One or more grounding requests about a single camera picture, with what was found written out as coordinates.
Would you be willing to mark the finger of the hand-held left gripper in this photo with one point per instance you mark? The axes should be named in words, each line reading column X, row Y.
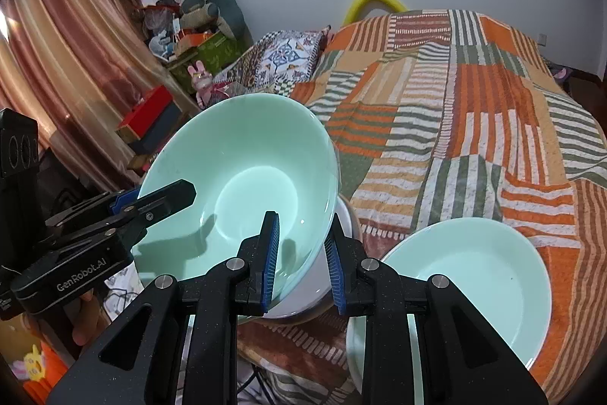
column 166, row 196
column 121, row 201

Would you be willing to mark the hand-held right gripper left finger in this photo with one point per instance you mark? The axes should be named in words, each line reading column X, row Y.
column 270, row 262

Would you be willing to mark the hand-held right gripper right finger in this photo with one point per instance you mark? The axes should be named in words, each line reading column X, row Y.
column 337, row 277

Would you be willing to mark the white bowl with dark spots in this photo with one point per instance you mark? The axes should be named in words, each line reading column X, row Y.
column 308, row 291

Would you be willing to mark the pink bowl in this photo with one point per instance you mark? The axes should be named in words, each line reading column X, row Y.
column 310, row 318

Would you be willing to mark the mint green bowl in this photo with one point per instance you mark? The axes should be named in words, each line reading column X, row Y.
column 246, row 139

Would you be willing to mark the mint green plate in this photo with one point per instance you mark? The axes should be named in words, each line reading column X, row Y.
column 474, row 272

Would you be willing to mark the person's left hand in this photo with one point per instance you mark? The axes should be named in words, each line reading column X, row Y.
column 87, row 319

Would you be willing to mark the dark box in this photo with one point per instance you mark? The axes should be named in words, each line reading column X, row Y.
column 161, row 130

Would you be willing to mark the red box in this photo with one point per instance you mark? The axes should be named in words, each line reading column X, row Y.
column 147, row 111

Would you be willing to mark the orange cloth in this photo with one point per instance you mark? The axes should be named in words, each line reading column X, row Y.
column 52, row 372

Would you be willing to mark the pink bunny toy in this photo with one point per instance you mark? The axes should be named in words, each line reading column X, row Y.
column 201, row 82

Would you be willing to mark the green cardboard box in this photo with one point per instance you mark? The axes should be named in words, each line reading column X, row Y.
column 213, row 51

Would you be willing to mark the pile of toys and bags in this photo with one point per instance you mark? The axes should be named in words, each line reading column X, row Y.
column 161, row 30

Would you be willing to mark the striped brown curtain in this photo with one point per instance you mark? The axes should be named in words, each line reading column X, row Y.
column 71, row 30

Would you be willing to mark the patterned pillow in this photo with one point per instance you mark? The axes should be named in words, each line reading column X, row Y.
column 284, row 58

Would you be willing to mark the striped patchwork blanket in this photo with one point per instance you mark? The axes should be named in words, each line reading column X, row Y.
column 474, row 125

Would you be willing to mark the purple bag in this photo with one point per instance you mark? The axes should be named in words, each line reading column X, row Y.
column 562, row 75

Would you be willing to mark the wall socket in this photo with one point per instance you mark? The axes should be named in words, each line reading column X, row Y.
column 543, row 40

